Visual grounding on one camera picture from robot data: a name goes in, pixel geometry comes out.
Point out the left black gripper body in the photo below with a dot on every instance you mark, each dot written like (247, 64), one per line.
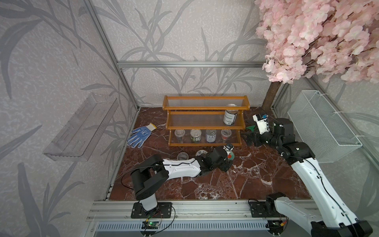
(224, 166)

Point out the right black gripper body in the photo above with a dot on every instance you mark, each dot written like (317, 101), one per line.
(265, 138)

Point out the tomato lid jar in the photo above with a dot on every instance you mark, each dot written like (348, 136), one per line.
(231, 155)
(201, 152)

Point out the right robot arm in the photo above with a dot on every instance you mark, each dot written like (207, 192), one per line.
(335, 218)

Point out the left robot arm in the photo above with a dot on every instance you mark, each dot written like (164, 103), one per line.
(150, 175)

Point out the orange wooden three-tier shelf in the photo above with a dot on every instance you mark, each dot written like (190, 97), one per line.
(204, 112)

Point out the purple label tin can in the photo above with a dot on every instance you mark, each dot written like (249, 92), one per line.
(211, 135)

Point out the right circuit board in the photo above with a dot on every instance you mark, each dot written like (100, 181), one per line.
(276, 224)

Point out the circuit board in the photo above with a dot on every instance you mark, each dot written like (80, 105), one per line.
(150, 225)
(276, 224)

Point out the blue white work glove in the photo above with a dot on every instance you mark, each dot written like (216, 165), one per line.
(140, 135)

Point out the left circuit board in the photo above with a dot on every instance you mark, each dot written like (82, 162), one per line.
(150, 225)

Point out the pink cherry blossom tree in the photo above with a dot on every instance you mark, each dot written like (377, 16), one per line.
(308, 38)

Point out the green wooden-handled garden trowel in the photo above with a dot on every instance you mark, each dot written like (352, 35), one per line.
(251, 128)

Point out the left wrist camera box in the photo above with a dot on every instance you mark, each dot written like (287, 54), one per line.
(229, 147)

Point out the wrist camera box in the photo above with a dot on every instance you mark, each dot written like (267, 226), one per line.
(229, 147)
(262, 123)

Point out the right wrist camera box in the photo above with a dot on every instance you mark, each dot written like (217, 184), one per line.
(262, 123)

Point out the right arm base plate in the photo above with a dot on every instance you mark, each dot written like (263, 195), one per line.
(258, 209)

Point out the white wire mesh basket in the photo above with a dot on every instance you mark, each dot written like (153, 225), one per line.
(321, 127)

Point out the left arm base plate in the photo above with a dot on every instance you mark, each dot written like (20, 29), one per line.
(163, 210)

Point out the aluminium front rail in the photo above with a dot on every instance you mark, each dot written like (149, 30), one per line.
(191, 210)

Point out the aluminium wall frame bar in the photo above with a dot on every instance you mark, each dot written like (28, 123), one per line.
(189, 64)

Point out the clear acrylic wall shelf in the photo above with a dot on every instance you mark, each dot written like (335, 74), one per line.
(79, 137)

